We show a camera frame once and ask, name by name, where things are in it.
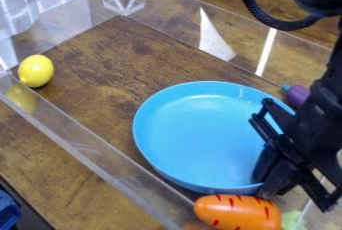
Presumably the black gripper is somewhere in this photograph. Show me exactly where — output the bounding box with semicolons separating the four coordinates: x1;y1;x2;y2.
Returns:
250;18;342;212

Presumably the orange toy carrot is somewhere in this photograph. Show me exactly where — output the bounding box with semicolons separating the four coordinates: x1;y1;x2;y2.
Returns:
194;194;282;230

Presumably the blue round plastic tray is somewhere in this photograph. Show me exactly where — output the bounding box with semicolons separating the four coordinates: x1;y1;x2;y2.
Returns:
133;81;269;195

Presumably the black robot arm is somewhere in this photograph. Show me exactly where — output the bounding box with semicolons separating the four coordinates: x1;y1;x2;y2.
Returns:
244;0;342;212

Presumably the purple toy eggplant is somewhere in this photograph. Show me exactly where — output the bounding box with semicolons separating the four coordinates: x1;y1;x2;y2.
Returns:
282;84;310;108

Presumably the blue object at corner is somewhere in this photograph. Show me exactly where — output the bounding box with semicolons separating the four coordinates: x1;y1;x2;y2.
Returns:
0;190;22;230

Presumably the yellow toy lemon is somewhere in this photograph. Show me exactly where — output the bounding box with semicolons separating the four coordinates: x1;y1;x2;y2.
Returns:
18;55;55;88

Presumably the black braided cable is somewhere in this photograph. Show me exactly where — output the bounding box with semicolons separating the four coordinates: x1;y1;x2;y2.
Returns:
234;0;325;32

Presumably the clear acrylic enclosure wall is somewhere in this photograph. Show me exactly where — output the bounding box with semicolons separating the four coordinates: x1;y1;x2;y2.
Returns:
0;0;339;230

